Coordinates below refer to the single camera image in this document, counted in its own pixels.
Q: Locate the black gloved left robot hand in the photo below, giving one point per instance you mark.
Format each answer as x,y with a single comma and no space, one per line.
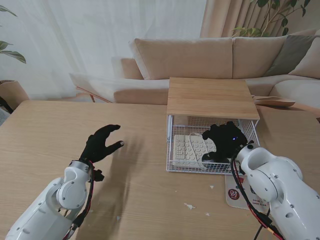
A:
97,147

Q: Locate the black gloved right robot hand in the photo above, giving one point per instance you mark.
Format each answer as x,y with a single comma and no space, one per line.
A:
225,142

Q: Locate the black computer mouse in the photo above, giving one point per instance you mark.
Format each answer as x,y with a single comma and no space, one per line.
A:
207,158

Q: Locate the printed white mouse pad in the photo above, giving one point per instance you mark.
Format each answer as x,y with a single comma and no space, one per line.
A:
233,197

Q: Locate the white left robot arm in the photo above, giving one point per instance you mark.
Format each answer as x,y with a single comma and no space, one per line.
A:
47,205

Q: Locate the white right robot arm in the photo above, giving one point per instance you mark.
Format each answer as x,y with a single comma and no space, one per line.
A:
280,185

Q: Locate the white round-key keyboard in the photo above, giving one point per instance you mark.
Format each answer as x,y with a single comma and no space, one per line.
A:
182,150

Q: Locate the large white paper scrap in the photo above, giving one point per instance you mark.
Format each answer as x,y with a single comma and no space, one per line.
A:
190,206

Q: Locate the beige fabric sofa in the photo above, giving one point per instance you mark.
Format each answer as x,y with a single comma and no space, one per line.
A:
185,57

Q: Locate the black metal stand leg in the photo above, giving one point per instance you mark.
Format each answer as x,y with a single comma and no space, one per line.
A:
6,105

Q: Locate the tan woven planter basket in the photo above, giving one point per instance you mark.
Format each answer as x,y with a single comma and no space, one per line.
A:
12,92

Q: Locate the sheer white curtain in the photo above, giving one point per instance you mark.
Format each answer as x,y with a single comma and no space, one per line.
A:
75,37

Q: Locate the grey sofa cushion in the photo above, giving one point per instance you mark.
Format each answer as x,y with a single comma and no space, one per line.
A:
292,52

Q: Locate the tall green leafy plant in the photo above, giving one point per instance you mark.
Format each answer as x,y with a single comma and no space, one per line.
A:
250,32

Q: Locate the beige sofa cushion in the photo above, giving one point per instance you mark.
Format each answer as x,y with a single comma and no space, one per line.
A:
310,62

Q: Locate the broad-leaf green plant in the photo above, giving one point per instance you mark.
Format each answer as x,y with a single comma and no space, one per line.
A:
15,55

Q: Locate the beige drape curtain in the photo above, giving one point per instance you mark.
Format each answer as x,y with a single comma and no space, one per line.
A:
220,17

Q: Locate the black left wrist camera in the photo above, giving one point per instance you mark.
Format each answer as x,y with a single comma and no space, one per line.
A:
99,175

